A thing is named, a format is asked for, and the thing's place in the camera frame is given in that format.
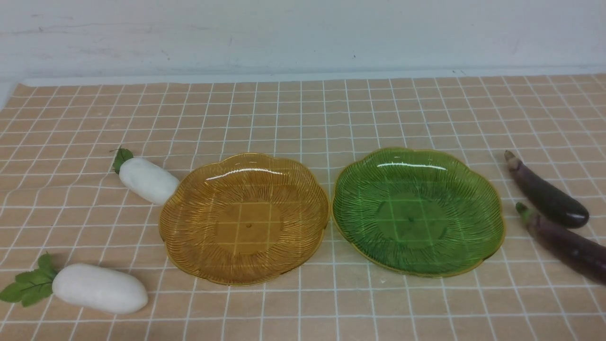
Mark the purple eggplant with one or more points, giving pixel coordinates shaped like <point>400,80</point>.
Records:
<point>552,202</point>
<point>581,254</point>

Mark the amber ribbed plastic plate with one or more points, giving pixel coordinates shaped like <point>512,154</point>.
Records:
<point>245,220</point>

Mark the green ribbed plastic plate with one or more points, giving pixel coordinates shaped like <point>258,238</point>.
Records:
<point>421,213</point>

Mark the far white radish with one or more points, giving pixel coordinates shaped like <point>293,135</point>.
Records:
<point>144,178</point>

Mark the white radish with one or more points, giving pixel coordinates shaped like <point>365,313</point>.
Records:
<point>144,178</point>
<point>79,284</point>

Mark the near white radish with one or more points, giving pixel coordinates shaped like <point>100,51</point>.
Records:
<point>79,284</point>

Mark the checkered orange tablecloth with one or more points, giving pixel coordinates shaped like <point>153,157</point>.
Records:
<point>59,195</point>

